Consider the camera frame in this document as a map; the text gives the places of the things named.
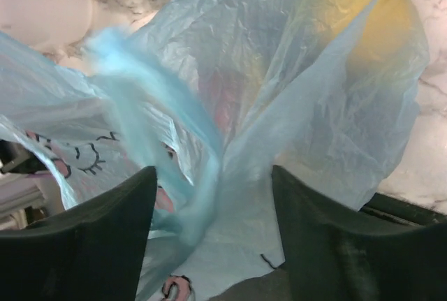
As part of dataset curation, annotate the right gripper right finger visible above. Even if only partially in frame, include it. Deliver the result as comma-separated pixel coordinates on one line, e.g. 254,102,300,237
219,166,446,301

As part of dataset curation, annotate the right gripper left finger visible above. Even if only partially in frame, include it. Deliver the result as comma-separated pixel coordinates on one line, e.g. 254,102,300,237
1,166,157,300

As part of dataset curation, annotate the light blue plastic bag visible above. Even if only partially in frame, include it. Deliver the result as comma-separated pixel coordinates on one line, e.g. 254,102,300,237
1,0,429,300

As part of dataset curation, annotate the red fake fruit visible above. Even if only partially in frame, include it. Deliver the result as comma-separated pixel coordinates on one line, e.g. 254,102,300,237
206,69,242,133

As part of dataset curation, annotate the yellow fake fruit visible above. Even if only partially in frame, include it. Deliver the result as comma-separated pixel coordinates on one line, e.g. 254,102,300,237
297,0,418,84

